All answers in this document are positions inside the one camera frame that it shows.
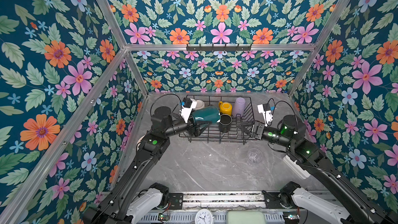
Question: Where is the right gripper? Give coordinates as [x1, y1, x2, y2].
[237, 122, 295, 151]

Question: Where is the white mug green handle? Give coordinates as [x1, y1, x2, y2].
[191, 105, 221, 125]

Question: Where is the lavender plastic cup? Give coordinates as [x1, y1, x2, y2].
[232, 97, 246, 118]

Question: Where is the black mug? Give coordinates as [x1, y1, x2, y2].
[219, 114, 232, 133]

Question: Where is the yellow mug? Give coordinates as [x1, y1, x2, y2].
[219, 101, 233, 116]

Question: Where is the clear glass cup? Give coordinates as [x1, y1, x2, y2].
[247, 148, 263, 166]

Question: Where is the red interior white mug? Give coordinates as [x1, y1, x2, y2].
[194, 100, 205, 110]

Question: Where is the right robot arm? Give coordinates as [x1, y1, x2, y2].
[237, 115, 398, 224]

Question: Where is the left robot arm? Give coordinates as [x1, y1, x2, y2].
[82, 106, 220, 224]

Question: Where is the white analog clock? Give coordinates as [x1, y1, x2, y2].
[194, 208, 214, 224]

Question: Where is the pale green sponge pad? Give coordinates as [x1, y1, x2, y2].
[226, 211, 267, 224]

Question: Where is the black wire dish rack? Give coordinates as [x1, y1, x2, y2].
[179, 94, 255, 144]

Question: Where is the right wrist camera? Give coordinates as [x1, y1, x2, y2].
[257, 103, 273, 127]

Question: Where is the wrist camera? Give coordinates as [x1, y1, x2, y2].
[180, 97, 197, 123]
[257, 103, 273, 127]

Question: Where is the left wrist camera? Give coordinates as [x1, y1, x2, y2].
[180, 97, 197, 123]

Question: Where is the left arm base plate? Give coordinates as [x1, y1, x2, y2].
[169, 192, 184, 210]

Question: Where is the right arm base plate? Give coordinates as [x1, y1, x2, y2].
[261, 190, 297, 209]

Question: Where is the wall hook rail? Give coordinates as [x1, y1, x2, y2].
[186, 44, 252, 52]

